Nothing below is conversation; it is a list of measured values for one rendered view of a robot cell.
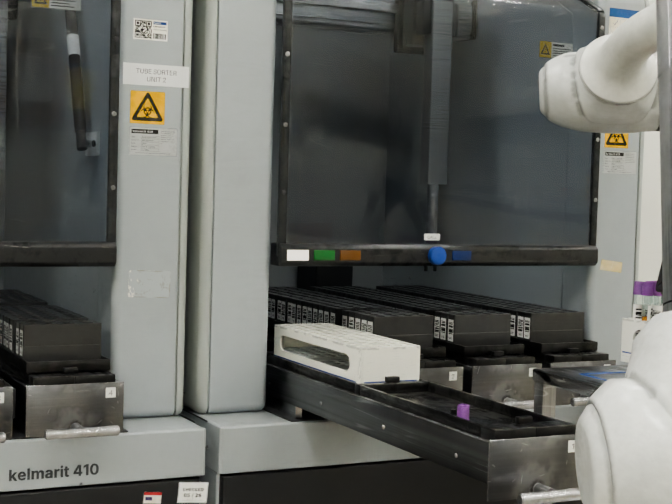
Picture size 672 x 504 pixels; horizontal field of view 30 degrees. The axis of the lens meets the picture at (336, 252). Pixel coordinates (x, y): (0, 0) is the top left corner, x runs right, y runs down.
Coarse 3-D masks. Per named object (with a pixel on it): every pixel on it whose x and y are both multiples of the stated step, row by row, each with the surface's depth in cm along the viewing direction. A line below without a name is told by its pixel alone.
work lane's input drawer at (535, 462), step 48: (288, 384) 189; (336, 384) 177; (384, 384) 173; (432, 384) 175; (384, 432) 162; (432, 432) 152; (480, 432) 144; (528, 432) 144; (480, 480) 142; (528, 480) 143; (576, 480) 146
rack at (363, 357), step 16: (288, 336) 194; (304, 336) 188; (320, 336) 185; (336, 336) 186; (352, 336) 187; (368, 336) 187; (288, 352) 194; (304, 352) 194; (320, 352) 196; (336, 352) 196; (352, 352) 174; (368, 352) 173; (384, 352) 174; (400, 352) 175; (416, 352) 177; (320, 368) 183; (336, 368) 179; (352, 368) 174; (368, 368) 173; (384, 368) 174; (400, 368) 176; (416, 368) 177
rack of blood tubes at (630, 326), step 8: (624, 320) 180; (632, 320) 178; (640, 320) 177; (624, 328) 180; (632, 328) 178; (640, 328) 177; (624, 336) 180; (632, 336) 178; (624, 344) 180; (624, 360) 180
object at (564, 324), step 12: (528, 312) 215; (540, 312) 216; (552, 312) 217; (564, 312) 218; (576, 312) 218; (528, 324) 214; (540, 324) 214; (552, 324) 215; (564, 324) 217; (576, 324) 218; (528, 336) 214; (540, 336) 215; (552, 336) 216; (564, 336) 217; (576, 336) 218
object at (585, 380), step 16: (544, 368) 190; (560, 368) 191; (576, 368) 191; (592, 368) 192; (608, 368) 192; (624, 368) 193; (544, 384) 188; (560, 384) 184; (576, 384) 180; (592, 384) 177; (544, 400) 188
